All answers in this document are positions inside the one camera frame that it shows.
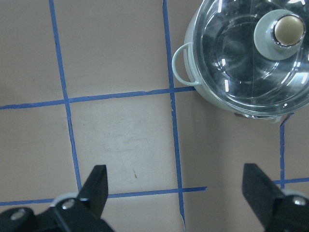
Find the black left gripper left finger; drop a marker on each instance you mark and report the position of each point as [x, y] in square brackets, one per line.
[81, 212]

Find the glass pot lid with knob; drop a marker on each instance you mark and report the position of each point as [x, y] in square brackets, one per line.
[238, 64]

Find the pale green cooking pot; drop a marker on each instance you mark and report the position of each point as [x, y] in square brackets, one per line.
[183, 62]

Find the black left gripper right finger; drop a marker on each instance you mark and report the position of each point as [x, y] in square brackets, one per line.
[278, 210]

